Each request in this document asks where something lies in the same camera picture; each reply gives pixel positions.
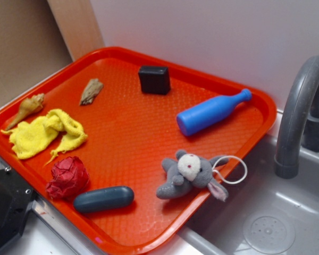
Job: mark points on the grey plastic sink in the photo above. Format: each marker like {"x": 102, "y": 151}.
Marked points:
{"x": 264, "y": 214}

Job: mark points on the tan spiral seashell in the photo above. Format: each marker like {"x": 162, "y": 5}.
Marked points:
{"x": 27, "y": 107}

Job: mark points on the blue plastic bottle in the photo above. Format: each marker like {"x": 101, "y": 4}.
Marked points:
{"x": 208, "y": 113}

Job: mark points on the crumpled red paper ball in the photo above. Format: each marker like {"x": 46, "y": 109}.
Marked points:
{"x": 70, "y": 176}

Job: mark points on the red plastic tray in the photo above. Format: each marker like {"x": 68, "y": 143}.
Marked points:
{"x": 131, "y": 132}

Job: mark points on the beige cardboard panel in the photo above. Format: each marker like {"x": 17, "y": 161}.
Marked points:
{"x": 78, "y": 26}

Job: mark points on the grey plastic faucet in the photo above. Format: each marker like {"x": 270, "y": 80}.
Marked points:
{"x": 300, "y": 121}

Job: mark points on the black metal bracket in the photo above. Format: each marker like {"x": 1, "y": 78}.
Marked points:
{"x": 16, "y": 197}

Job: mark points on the yellow cloth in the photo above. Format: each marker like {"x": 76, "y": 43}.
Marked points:
{"x": 29, "y": 139}

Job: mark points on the dark grey oval capsule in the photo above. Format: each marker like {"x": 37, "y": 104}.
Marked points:
{"x": 104, "y": 199}

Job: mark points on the grey plush donkey toy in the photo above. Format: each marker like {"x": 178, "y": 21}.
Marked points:
{"x": 190, "y": 171}

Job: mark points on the black box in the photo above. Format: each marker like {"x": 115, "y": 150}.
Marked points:
{"x": 154, "y": 80}

